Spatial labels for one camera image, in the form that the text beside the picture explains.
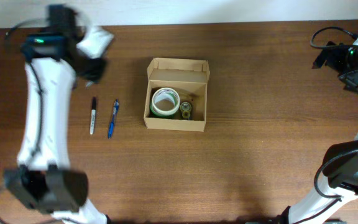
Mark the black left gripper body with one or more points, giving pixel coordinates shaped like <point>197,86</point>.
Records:
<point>92,71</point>

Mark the white black marker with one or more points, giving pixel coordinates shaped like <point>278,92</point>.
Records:
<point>93,115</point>

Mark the blue ballpoint pen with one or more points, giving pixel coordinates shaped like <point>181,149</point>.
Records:
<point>113,118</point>

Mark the green tape roll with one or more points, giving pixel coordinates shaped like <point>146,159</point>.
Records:
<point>163,112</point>

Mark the cream masking tape roll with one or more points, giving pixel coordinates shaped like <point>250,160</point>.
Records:
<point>165,102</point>

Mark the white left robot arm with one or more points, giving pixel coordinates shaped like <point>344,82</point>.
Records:
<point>55,57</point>

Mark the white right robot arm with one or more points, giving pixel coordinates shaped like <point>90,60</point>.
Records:
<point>336,181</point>

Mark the open cardboard box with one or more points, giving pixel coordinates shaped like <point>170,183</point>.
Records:
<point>171,81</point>

